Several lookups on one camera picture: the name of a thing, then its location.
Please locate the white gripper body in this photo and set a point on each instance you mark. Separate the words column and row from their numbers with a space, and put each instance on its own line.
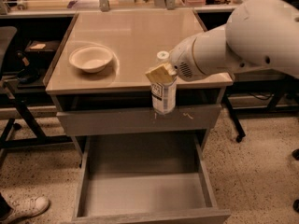
column 181, row 59

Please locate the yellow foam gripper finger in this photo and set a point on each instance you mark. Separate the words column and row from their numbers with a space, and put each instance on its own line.
column 163, row 73

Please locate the clear plastic bottle white cap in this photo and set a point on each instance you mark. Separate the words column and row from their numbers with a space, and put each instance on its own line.
column 164, row 95

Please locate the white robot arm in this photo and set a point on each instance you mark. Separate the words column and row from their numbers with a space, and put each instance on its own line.
column 259, row 35

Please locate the closed top drawer front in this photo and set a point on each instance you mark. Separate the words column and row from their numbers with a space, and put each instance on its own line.
column 138, row 120

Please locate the grey drawer cabinet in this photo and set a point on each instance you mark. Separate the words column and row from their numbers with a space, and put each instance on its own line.
column 135, row 37

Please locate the open middle drawer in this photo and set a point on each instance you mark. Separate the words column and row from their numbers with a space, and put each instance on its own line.
column 148, row 178

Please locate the grey rolling table right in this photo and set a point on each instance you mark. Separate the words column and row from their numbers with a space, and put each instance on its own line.
column 281, row 96

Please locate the white paper bowl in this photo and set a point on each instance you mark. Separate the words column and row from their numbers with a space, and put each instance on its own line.
column 91, row 59

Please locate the black rolling stand left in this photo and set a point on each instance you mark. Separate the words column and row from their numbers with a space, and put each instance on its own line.
column 7, row 34

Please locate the white sneaker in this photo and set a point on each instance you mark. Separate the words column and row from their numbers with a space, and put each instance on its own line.
column 30, row 207

